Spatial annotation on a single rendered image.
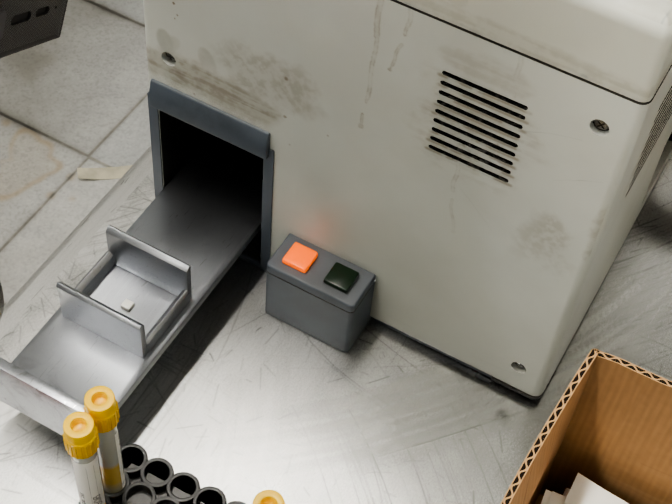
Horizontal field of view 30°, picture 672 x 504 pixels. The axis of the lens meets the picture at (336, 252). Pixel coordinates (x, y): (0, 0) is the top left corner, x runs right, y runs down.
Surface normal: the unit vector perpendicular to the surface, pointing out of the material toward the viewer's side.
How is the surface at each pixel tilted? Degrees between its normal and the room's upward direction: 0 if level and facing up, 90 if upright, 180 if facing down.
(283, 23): 90
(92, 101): 0
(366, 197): 90
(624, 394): 89
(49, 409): 90
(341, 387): 0
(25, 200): 0
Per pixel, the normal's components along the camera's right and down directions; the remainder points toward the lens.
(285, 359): 0.07, -0.61
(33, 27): 0.89, 0.41
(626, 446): -0.46, 0.67
